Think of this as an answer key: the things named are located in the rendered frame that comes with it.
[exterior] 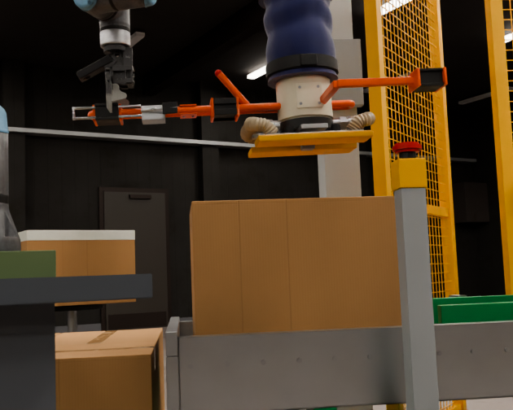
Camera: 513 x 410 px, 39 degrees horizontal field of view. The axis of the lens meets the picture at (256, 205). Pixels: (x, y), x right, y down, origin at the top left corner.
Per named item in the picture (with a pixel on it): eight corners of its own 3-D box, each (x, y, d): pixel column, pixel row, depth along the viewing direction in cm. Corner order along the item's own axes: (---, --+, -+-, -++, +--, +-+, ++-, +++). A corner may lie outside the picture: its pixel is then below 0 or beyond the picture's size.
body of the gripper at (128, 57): (132, 84, 213) (131, 44, 214) (103, 84, 212) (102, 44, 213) (134, 90, 221) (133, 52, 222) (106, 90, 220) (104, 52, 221)
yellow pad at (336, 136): (365, 142, 220) (363, 126, 220) (374, 136, 210) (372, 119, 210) (254, 147, 215) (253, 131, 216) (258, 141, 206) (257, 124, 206)
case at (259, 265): (374, 328, 239) (367, 208, 243) (413, 338, 199) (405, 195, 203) (193, 337, 232) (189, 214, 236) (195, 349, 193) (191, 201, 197)
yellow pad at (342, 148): (349, 153, 238) (348, 138, 239) (357, 147, 229) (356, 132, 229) (247, 158, 234) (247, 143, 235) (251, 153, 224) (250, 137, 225)
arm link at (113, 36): (98, 28, 213) (102, 39, 223) (98, 45, 213) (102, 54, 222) (129, 28, 214) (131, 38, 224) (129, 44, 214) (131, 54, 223)
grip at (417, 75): (436, 92, 206) (435, 75, 206) (448, 84, 197) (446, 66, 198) (408, 93, 205) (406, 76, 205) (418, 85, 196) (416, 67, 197)
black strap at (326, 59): (330, 85, 237) (328, 72, 237) (346, 64, 214) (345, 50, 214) (261, 87, 234) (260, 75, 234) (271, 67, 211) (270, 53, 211)
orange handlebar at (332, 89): (385, 111, 229) (383, 99, 230) (417, 85, 200) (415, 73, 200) (89, 124, 218) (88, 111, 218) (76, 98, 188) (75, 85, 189)
